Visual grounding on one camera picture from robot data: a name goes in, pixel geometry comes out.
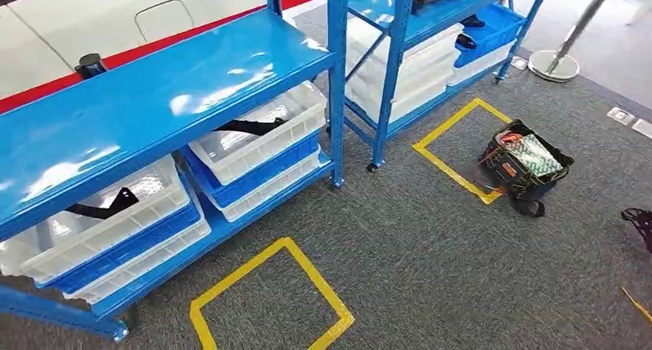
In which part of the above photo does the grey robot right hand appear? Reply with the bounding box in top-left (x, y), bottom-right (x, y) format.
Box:
top-left (620, 208), bottom-right (652, 253)

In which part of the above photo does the yellow floor tape strip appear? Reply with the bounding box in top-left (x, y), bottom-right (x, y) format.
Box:
top-left (620, 285), bottom-right (652, 325)

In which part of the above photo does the green white patterned package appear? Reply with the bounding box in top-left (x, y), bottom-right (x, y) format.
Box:
top-left (504, 133), bottom-right (564, 178)

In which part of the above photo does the black tool bag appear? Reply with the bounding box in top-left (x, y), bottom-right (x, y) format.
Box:
top-left (475, 118), bottom-right (576, 219)

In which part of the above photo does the silver stanchion with round base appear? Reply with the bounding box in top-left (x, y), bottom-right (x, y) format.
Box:
top-left (527, 0), bottom-right (620, 84)

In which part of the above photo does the blue plastic crate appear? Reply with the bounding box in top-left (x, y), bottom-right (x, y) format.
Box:
top-left (38, 199), bottom-right (203, 296)
top-left (454, 3), bottom-right (526, 69)
top-left (180, 131), bottom-right (323, 209)

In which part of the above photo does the blue metal shelf rack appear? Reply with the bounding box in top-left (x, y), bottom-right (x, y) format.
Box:
top-left (342, 0), bottom-right (554, 174)
top-left (0, 0), bottom-right (350, 342)

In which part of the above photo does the black curved plastic part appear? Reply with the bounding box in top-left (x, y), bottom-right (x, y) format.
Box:
top-left (65, 187), bottom-right (140, 221)
top-left (215, 116), bottom-right (288, 138)

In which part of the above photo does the red barrier belt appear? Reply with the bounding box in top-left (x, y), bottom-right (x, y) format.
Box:
top-left (0, 0), bottom-right (367, 116)

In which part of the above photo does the white car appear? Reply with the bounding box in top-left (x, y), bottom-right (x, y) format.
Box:
top-left (0, 0), bottom-right (332, 102)

